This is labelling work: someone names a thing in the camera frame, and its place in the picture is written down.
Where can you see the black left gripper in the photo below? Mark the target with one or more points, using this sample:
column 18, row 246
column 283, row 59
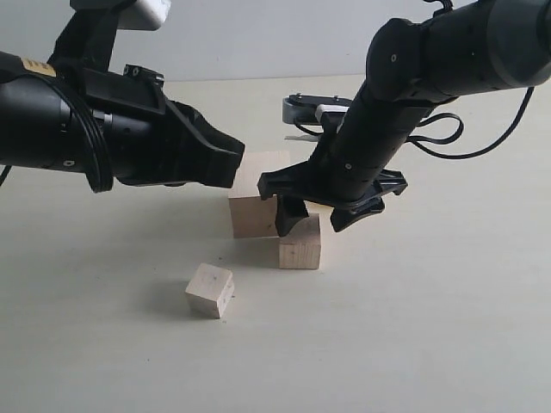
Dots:
column 149, row 142

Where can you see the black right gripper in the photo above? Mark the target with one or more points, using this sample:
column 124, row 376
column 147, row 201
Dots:
column 326, row 180

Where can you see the medium wooden cube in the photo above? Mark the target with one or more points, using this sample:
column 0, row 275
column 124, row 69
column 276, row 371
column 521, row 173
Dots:
column 301, row 248

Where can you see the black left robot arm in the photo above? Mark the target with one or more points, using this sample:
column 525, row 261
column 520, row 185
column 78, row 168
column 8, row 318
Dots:
column 46, row 123

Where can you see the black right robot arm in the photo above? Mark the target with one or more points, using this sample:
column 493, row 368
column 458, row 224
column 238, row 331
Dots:
column 411, row 69

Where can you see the large wooden cube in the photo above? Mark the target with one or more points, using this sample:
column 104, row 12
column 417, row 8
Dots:
column 251, row 216

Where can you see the small wooden cube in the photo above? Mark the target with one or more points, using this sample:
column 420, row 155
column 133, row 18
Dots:
column 210, row 290

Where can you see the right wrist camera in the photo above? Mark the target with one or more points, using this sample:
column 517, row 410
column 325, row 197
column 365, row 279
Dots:
column 302, row 111

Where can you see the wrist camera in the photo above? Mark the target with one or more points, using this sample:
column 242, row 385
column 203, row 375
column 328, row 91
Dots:
column 88, row 38
column 302, row 111

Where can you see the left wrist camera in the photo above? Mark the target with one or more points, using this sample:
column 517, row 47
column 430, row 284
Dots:
column 88, row 38

